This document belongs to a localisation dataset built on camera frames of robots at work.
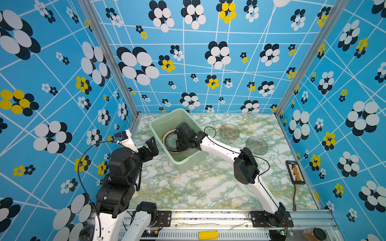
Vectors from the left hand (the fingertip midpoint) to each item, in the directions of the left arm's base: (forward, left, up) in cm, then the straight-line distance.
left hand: (147, 139), depth 62 cm
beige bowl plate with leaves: (+12, -5, -31) cm, 34 cm away
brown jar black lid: (-30, -70, -26) cm, 81 cm away
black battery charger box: (0, -78, -33) cm, 85 cm away
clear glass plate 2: (+20, -62, -35) cm, 74 cm away
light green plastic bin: (-2, -15, -17) cm, 23 cm away
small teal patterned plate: (+20, -3, -31) cm, 37 cm away
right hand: (+17, -6, -22) cm, 28 cm away
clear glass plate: (+32, -45, -35) cm, 65 cm away
